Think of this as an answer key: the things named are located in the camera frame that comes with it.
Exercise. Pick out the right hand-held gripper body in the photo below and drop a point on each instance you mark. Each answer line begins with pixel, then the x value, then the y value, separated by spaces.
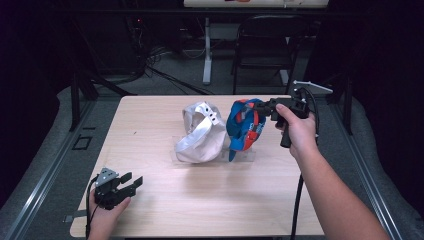
pixel 298 105

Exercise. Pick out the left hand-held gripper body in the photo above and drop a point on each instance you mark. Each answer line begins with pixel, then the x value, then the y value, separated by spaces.
pixel 106 196

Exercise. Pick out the blue baseball cap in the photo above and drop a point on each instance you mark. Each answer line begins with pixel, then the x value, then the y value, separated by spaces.
pixel 240 133

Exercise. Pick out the white baseball cap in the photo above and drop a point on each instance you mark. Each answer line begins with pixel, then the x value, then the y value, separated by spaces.
pixel 200 150

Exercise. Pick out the person's left hand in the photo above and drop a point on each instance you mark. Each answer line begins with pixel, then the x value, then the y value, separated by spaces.
pixel 105 218

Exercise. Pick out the person's right hand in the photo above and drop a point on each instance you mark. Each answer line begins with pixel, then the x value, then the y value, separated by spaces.
pixel 300 133

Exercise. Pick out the white desk leg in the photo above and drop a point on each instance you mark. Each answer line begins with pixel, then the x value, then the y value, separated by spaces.
pixel 284 77
pixel 207 66

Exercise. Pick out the black folding chair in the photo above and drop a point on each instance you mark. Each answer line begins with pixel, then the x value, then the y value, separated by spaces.
pixel 261 56

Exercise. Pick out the black metal stand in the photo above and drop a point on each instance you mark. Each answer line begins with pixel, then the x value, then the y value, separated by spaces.
pixel 347 110
pixel 75 106

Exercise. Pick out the white desk top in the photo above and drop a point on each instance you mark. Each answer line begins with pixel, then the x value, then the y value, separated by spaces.
pixel 266 4

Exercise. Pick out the dark computer tower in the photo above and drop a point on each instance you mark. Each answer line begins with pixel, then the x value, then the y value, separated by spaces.
pixel 113 46

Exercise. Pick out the grey metal table bracket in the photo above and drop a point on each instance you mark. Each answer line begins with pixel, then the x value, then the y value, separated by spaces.
pixel 70 218

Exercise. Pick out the grey metal floor rail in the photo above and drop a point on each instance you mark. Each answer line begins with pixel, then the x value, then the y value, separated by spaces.
pixel 366 176
pixel 43 176

